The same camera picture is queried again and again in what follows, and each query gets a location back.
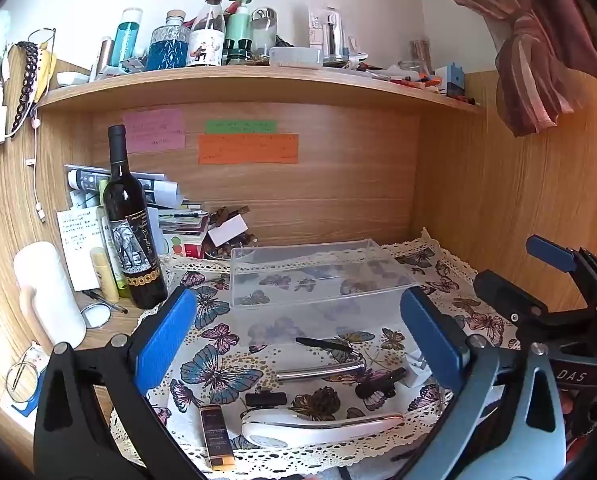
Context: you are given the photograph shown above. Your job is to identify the brown stick jar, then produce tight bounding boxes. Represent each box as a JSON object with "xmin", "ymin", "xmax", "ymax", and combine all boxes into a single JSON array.
[{"xmin": 409, "ymin": 39, "xmax": 432, "ymax": 73}]

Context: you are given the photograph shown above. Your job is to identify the butterfly print lace tablecloth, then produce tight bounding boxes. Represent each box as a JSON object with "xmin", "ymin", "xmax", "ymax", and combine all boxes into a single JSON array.
[{"xmin": 109, "ymin": 227, "xmax": 522, "ymax": 478}]

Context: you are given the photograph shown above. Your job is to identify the silver tube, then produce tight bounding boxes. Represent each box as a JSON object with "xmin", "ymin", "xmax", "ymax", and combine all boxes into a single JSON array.
[{"xmin": 96, "ymin": 36, "xmax": 115, "ymax": 81}]

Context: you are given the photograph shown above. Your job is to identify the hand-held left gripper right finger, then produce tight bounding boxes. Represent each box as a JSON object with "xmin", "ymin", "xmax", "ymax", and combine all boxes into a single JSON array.
[{"xmin": 391, "ymin": 286, "xmax": 567, "ymax": 480}]

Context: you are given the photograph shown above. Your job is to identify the white tumbler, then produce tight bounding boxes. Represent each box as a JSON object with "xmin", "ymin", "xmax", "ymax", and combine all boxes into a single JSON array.
[{"xmin": 12, "ymin": 241, "xmax": 86, "ymax": 351}]

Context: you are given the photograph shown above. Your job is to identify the glass jar metal lid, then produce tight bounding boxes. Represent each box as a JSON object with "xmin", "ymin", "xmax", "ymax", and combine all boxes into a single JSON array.
[{"xmin": 251, "ymin": 6, "xmax": 278, "ymax": 58}]

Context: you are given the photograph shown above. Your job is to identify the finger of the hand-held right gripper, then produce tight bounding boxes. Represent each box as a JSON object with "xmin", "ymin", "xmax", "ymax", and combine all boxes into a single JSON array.
[
  {"xmin": 473, "ymin": 269, "xmax": 549, "ymax": 328},
  {"xmin": 526, "ymin": 235, "xmax": 597, "ymax": 286}
]

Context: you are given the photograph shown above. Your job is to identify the white plastic lidded box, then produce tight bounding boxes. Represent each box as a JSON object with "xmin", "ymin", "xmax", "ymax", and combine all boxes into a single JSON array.
[{"xmin": 268, "ymin": 46, "xmax": 325, "ymax": 70}]

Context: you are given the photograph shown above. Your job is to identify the dark wine bottle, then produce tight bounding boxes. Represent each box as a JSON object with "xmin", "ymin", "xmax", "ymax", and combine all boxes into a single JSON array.
[{"xmin": 102, "ymin": 125, "xmax": 169, "ymax": 310}]

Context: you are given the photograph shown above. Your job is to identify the green sticky note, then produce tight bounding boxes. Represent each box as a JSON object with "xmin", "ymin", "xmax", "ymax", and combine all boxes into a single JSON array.
[{"xmin": 204, "ymin": 119, "xmax": 278, "ymax": 134}]

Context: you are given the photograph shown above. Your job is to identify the white cable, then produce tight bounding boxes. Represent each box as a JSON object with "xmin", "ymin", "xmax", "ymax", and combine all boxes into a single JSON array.
[{"xmin": 26, "ymin": 110, "xmax": 46, "ymax": 223}]

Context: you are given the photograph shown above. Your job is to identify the blue and white card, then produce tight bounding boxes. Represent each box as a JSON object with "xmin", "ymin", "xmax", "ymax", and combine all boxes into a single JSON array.
[{"xmin": 0, "ymin": 345, "xmax": 49, "ymax": 417}]

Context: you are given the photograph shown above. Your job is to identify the wooden shelf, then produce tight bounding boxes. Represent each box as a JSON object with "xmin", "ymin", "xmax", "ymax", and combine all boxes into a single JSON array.
[{"xmin": 37, "ymin": 65, "xmax": 484, "ymax": 115}]

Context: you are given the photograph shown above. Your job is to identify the small white adapter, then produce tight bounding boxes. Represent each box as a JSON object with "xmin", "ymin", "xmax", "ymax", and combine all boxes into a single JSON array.
[{"xmin": 406, "ymin": 347, "xmax": 432, "ymax": 388}]

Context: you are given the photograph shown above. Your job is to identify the clear case with metal item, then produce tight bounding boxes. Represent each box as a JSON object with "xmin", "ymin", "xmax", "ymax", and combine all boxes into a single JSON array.
[{"xmin": 309, "ymin": 6, "xmax": 352, "ymax": 58}]

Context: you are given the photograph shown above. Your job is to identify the black bead necklace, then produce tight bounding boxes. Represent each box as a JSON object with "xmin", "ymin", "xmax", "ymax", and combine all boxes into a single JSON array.
[{"xmin": 16, "ymin": 41, "xmax": 42, "ymax": 133}]

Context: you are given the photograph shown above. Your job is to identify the small glass jar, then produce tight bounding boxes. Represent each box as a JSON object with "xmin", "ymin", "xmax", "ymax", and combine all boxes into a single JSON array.
[{"xmin": 399, "ymin": 60, "xmax": 429, "ymax": 81}]

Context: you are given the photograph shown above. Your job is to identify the blue patterned glass bottle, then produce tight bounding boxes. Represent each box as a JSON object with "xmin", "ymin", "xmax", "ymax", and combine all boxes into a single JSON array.
[{"xmin": 146, "ymin": 9, "xmax": 192, "ymax": 72}]

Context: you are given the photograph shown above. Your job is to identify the orange sticky note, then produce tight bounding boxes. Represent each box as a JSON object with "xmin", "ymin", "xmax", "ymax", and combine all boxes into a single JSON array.
[{"xmin": 197, "ymin": 133, "xmax": 299, "ymax": 166}]

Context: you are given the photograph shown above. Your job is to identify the green pump bottle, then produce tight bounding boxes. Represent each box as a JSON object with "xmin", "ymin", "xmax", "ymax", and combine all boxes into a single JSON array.
[{"xmin": 223, "ymin": 0, "xmax": 254, "ymax": 56}]

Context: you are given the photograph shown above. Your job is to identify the black hair claw clip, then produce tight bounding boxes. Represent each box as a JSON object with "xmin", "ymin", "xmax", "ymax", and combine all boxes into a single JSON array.
[{"xmin": 355, "ymin": 367, "xmax": 409, "ymax": 400}]

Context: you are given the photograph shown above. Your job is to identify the thin black pen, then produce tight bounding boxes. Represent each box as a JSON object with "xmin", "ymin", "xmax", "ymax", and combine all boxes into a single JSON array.
[{"xmin": 81, "ymin": 289, "xmax": 128, "ymax": 314}]

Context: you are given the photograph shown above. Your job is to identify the small black clip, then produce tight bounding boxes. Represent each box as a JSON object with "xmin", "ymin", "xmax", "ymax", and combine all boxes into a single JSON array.
[{"xmin": 245, "ymin": 390, "xmax": 285, "ymax": 408}]

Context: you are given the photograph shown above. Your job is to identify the striped brown curtain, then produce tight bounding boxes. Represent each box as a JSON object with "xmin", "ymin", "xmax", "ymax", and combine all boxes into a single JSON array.
[{"xmin": 417, "ymin": 0, "xmax": 597, "ymax": 138}]

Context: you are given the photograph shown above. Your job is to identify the yellow tube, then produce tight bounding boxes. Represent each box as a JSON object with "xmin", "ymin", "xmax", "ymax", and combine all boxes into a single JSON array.
[{"xmin": 89, "ymin": 246, "xmax": 120, "ymax": 303}]

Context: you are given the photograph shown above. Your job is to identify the silver metal rod tool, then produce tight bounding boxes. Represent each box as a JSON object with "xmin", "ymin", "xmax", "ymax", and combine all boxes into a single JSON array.
[{"xmin": 276, "ymin": 357, "xmax": 367, "ymax": 383}]

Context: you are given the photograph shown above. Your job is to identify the pink sticky note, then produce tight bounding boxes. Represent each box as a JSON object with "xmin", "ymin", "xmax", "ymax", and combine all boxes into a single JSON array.
[{"xmin": 123, "ymin": 107, "xmax": 186, "ymax": 154}]

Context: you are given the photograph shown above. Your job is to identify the stack of booklets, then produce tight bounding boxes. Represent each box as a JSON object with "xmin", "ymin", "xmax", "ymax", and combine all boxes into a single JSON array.
[{"xmin": 148, "ymin": 200, "xmax": 209, "ymax": 261}]

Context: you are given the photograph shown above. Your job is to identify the rolled magazines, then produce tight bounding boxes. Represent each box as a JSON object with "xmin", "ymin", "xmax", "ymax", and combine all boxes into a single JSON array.
[{"xmin": 64, "ymin": 164, "xmax": 184, "ymax": 208}]

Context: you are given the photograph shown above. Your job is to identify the gold lipstick tube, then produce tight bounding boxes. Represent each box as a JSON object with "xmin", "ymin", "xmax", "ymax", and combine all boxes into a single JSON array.
[{"xmin": 199, "ymin": 404, "xmax": 236, "ymax": 472}]

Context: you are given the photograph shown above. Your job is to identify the blue and white box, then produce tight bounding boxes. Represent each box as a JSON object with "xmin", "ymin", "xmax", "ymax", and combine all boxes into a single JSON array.
[{"xmin": 436, "ymin": 62, "xmax": 465, "ymax": 97}]

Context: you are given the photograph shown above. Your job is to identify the small round mirror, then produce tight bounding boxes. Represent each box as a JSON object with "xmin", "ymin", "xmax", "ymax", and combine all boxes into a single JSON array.
[{"xmin": 81, "ymin": 303, "xmax": 112, "ymax": 329}]

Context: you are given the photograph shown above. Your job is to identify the white handwritten paper note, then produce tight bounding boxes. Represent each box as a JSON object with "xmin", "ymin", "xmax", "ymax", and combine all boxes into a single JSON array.
[{"xmin": 57, "ymin": 206, "xmax": 110, "ymax": 292}]

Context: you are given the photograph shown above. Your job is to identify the bowl of brown beads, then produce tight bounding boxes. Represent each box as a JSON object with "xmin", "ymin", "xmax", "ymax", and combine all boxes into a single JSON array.
[{"xmin": 201, "ymin": 205, "xmax": 259, "ymax": 261}]

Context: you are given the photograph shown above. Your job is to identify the clear bottle illustrated label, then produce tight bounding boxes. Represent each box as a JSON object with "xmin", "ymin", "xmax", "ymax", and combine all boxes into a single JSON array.
[{"xmin": 186, "ymin": 0, "xmax": 228, "ymax": 67}]

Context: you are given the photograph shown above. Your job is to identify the wire ring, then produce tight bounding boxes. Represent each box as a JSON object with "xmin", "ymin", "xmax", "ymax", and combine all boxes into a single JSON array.
[{"xmin": 6, "ymin": 347, "xmax": 46, "ymax": 403}]

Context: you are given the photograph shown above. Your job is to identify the tall teal bottle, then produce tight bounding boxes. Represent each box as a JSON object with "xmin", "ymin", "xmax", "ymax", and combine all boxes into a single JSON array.
[{"xmin": 112, "ymin": 7, "xmax": 144, "ymax": 68}]

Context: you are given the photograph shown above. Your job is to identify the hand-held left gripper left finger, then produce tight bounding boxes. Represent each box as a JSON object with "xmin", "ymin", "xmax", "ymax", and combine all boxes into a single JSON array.
[{"xmin": 34, "ymin": 286, "xmax": 209, "ymax": 480}]

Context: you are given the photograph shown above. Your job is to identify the white handheld facial massager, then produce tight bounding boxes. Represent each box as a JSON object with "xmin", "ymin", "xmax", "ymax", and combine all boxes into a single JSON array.
[{"xmin": 241, "ymin": 405, "xmax": 405, "ymax": 448}]

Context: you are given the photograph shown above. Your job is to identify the clear plastic storage box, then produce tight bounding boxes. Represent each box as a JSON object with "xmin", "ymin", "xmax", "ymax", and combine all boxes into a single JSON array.
[{"xmin": 229, "ymin": 239, "xmax": 419, "ymax": 311}]

